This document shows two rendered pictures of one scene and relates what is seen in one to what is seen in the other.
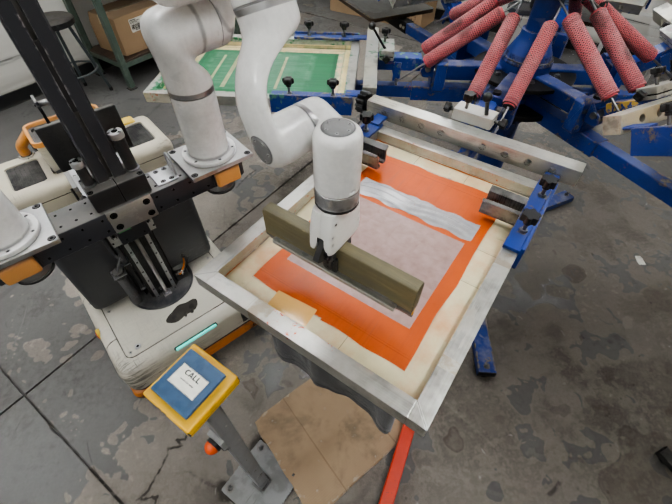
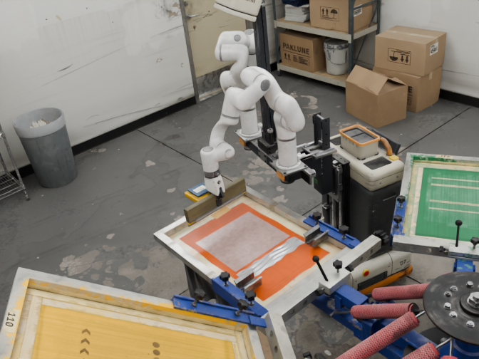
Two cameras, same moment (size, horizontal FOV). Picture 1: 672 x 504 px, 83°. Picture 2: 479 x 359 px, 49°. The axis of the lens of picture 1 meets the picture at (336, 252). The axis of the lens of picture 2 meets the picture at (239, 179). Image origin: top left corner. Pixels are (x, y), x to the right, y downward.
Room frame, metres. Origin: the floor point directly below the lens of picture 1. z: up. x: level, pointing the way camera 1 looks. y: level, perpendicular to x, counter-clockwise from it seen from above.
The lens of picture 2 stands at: (1.28, -1.97, 2.51)
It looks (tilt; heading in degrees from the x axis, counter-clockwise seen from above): 32 degrees down; 108
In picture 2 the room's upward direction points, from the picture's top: 7 degrees counter-clockwise
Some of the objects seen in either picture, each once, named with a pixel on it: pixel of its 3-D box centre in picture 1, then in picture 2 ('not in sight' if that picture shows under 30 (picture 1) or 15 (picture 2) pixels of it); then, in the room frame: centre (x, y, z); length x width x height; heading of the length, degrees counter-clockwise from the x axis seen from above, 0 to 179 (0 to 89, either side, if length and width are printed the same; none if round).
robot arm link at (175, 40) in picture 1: (183, 48); (286, 123); (0.80, 0.30, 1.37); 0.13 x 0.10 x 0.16; 136
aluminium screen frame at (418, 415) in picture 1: (390, 231); (251, 242); (0.68, -0.14, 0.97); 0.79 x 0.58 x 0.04; 145
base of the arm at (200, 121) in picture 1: (198, 120); (289, 149); (0.80, 0.32, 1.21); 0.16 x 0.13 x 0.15; 40
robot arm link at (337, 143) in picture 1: (324, 143); (217, 156); (0.52, 0.02, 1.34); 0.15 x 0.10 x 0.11; 46
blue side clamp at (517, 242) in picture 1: (528, 220); (239, 299); (0.72, -0.51, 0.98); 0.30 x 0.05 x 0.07; 145
